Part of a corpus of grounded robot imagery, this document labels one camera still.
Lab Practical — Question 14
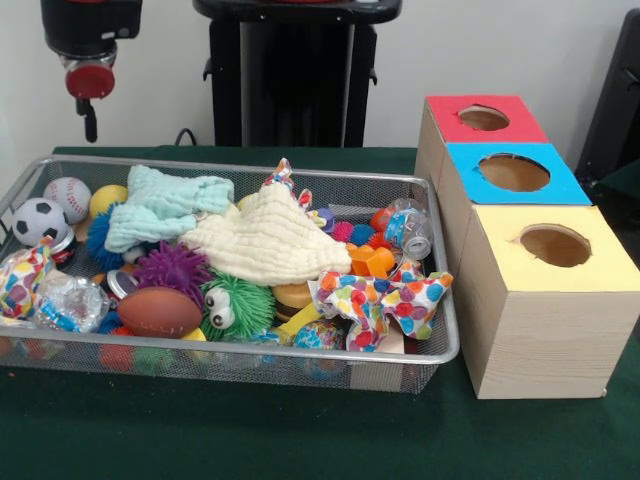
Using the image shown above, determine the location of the orange plastic block toy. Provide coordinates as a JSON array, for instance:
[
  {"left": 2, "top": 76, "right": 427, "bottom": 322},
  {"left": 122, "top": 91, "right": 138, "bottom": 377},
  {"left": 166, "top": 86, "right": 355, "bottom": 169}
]
[{"left": 348, "top": 243, "right": 397, "bottom": 280}]

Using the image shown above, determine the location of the cream yellow waffle cloth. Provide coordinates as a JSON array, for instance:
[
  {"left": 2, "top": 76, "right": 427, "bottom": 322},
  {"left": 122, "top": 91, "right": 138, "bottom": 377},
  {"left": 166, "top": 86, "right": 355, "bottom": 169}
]
[{"left": 180, "top": 183, "right": 354, "bottom": 287}]

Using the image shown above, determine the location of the silver drink can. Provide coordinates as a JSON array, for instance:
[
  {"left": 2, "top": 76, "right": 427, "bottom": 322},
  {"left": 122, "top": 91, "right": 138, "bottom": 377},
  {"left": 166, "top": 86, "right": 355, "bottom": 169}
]
[{"left": 105, "top": 268, "right": 139, "bottom": 301}]

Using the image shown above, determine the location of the blue fuzzy ball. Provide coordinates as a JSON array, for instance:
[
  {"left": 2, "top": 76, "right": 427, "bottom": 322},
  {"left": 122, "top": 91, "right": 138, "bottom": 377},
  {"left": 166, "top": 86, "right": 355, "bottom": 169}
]
[{"left": 85, "top": 205, "right": 126, "bottom": 273}]

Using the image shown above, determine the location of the large green fuzzy ball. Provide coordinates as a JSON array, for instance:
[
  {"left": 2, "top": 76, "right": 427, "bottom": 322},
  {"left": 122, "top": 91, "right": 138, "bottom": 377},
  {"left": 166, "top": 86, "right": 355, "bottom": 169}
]
[{"left": 200, "top": 270, "right": 277, "bottom": 343}]

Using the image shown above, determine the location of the white baseball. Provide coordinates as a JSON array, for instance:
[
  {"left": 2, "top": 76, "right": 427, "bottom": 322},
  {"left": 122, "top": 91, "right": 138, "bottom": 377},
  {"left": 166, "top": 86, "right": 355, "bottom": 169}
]
[{"left": 43, "top": 177, "right": 93, "bottom": 223}]

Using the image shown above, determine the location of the purple spiky ball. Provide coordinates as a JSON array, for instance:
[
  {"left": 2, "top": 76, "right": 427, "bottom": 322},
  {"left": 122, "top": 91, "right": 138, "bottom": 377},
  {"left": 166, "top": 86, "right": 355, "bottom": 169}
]
[{"left": 133, "top": 241, "right": 213, "bottom": 306}]

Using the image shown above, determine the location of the colourful dotted fabric strip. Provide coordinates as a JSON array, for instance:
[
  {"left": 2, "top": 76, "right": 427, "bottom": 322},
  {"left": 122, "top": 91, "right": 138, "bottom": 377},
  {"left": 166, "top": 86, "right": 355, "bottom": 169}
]
[{"left": 262, "top": 158, "right": 314, "bottom": 209}]

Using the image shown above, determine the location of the brown football toy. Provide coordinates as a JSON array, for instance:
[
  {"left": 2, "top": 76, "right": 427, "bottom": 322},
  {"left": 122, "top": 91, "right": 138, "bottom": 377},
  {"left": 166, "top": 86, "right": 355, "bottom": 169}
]
[{"left": 116, "top": 287, "right": 203, "bottom": 339}]

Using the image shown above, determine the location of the smooth yellow ball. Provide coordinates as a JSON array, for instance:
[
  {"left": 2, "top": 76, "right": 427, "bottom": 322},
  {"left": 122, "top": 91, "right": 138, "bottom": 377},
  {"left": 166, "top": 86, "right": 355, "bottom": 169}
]
[{"left": 89, "top": 185, "right": 130, "bottom": 219}]

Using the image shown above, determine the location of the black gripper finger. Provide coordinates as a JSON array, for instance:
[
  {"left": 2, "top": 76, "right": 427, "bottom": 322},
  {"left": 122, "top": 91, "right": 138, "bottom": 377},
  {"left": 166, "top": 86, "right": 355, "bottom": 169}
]
[{"left": 80, "top": 98, "right": 100, "bottom": 144}]

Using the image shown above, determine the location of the wooden box with three holes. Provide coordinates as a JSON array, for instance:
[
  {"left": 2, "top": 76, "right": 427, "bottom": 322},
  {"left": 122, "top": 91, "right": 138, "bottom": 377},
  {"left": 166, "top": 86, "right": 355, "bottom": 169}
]
[{"left": 415, "top": 96, "right": 640, "bottom": 401}]

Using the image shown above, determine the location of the blue globe ball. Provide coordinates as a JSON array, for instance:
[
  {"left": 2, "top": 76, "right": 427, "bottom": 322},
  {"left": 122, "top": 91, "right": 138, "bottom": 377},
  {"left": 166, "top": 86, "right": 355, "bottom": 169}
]
[{"left": 293, "top": 320, "right": 347, "bottom": 377}]

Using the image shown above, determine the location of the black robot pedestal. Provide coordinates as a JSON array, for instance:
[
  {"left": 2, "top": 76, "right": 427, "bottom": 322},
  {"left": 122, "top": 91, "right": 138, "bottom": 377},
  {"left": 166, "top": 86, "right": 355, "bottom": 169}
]
[{"left": 193, "top": 0, "right": 403, "bottom": 149}]

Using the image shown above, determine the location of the small clear plastic bottle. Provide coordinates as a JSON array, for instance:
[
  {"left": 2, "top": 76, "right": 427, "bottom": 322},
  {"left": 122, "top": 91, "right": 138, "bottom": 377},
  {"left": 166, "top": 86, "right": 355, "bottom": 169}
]
[{"left": 383, "top": 198, "right": 434, "bottom": 262}]

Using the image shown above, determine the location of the black equipment stand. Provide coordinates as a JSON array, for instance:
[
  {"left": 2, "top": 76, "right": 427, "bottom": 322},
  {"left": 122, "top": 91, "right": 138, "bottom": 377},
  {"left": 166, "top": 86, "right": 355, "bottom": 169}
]
[{"left": 578, "top": 8, "right": 640, "bottom": 196}]

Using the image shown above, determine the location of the clear mesh bin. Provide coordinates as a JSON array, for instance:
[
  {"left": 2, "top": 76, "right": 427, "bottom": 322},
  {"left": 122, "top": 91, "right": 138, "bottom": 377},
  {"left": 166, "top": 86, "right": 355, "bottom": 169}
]
[{"left": 0, "top": 155, "right": 461, "bottom": 393}]

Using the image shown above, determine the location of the colourful patchwork fabric toy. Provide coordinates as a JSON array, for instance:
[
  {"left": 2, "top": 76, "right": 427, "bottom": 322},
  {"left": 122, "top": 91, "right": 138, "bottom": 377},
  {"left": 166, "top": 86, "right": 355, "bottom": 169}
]
[{"left": 313, "top": 262, "right": 455, "bottom": 354}]

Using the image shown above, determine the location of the black white soccer ball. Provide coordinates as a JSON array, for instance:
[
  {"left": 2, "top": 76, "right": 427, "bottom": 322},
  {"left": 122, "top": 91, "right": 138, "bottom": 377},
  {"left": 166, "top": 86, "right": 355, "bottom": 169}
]
[{"left": 12, "top": 197, "right": 71, "bottom": 248}]

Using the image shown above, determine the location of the colourful polka dot fabric toy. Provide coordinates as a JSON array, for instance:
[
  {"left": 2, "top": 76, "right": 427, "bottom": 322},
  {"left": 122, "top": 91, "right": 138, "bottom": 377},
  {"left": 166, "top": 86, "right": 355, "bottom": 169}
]
[{"left": 0, "top": 237, "right": 56, "bottom": 321}]

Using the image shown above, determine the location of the mint green waffle cloth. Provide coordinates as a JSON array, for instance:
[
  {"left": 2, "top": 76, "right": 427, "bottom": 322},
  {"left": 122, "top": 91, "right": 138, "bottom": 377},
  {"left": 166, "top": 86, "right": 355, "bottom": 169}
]
[{"left": 104, "top": 165, "right": 237, "bottom": 255}]

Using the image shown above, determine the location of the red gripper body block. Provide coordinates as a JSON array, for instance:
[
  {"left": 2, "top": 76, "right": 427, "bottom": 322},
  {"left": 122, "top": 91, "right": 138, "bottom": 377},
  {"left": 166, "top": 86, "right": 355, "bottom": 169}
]
[{"left": 64, "top": 57, "right": 118, "bottom": 102}]

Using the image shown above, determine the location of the tan hamburger toy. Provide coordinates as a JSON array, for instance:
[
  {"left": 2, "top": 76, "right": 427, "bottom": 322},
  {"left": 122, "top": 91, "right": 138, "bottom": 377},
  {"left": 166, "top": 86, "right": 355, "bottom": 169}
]
[{"left": 272, "top": 283, "right": 315, "bottom": 323}]

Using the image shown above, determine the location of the dark green table cloth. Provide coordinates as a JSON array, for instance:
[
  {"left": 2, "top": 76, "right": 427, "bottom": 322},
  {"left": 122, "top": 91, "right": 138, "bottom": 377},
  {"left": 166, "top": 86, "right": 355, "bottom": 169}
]
[{"left": 0, "top": 145, "right": 640, "bottom": 480}]

